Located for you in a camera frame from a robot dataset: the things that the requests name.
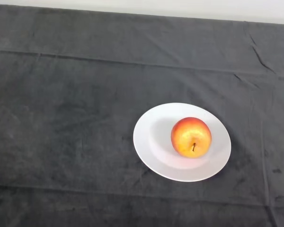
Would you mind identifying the white round plate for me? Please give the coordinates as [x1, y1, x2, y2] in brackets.
[133, 102, 232, 183]

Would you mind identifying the red yellow apple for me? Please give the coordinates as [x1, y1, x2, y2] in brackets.
[170, 116, 213, 159]

